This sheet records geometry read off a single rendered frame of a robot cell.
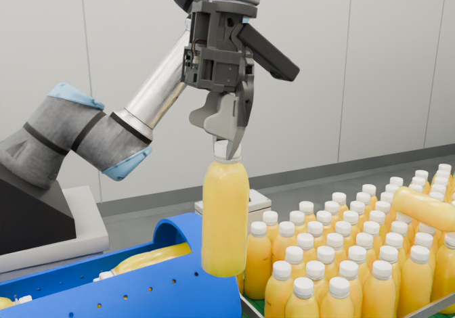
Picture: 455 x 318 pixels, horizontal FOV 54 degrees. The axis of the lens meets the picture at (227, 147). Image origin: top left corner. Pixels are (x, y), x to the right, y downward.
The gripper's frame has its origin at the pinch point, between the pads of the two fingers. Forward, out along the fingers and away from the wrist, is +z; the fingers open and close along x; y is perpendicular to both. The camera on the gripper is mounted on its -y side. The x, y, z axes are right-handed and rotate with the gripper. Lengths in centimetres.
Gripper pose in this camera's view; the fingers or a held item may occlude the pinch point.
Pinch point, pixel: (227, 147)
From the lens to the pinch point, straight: 65.9
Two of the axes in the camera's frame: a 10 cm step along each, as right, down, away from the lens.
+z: -1.3, 9.7, 2.0
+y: -9.0, -0.3, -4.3
